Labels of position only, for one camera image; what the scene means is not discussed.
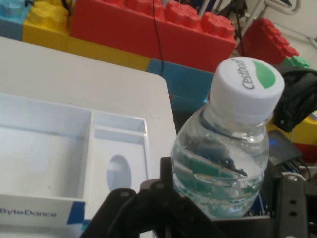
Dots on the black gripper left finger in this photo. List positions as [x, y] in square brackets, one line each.
[148, 213]

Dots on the black cloth bag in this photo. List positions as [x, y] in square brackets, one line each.
[297, 99]

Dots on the dark grey device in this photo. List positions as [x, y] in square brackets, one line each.
[284, 148]

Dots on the yellow plastic block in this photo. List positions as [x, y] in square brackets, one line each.
[307, 131]

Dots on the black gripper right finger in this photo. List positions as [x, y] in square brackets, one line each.
[292, 205]

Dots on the large yellow building brick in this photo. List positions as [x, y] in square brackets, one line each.
[106, 54]

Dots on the large red building brick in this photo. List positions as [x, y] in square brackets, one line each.
[123, 29]

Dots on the translucent blue building brick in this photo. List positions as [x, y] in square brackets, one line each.
[12, 10]

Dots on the green building brick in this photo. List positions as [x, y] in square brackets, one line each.
[297, 62]

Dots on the red plastic block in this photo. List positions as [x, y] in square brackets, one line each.
[309, 151]

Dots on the studded yellow building brick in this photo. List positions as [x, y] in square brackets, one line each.
[47, 17]

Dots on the blue box base white insert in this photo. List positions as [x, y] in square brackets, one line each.
[104, 148]

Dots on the clear water bottle green label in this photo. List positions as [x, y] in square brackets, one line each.
[223, 138]

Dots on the opaque blue building brick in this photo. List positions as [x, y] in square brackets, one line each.
[183, 81]

